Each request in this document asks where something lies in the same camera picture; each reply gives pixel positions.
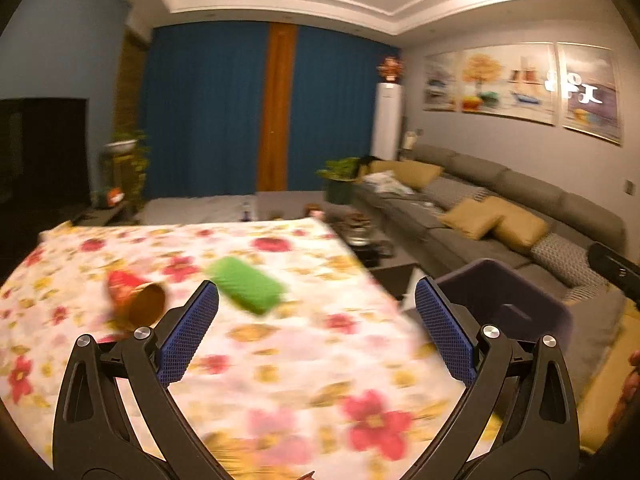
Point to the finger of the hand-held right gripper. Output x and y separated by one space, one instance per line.
612 270

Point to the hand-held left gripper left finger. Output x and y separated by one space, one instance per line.
187 332

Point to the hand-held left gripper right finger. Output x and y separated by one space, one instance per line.
445 330

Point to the purple plastic bin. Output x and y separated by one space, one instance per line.
500 285

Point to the green textured sponge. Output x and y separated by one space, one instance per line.
247 285

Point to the person's right hand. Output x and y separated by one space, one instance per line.
629 390

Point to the grey patterned cushion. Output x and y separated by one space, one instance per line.
565 260

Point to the red gold paper cup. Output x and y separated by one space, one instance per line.
127 295

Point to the dark coffee table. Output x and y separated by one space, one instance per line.
380 260

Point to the grey sectional sofa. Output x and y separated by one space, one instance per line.
550 195

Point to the mustard square cushion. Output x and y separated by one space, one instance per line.
522 225
470 217

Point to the floral tablecloth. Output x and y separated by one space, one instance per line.
300 350

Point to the red green toy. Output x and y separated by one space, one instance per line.
111 197

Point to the white cloth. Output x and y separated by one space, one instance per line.
390 182

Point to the olive flat cushion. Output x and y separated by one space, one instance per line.
415 172

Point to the yellow plant stand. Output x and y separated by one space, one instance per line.
122 180

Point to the framed purple sky painting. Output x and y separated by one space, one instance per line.
592 95

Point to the trailing green plant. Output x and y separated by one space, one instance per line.
140 160

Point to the potted green plant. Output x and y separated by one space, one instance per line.
340 175

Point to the small white ornament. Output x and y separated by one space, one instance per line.
410 139

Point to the white plant bowl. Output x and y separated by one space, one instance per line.
120 146

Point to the wide framed tree painting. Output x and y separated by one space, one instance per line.
505 85

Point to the white standing air conditioner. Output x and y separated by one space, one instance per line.
387 120

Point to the blue curtain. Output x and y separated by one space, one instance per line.
340 100
200 110

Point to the black television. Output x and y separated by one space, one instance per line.
45 160

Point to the orange curtain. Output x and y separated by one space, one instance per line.
277 110

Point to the small framed landscape painting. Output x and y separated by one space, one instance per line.
442 82

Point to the red gold flower ornament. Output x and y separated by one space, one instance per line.
390 70

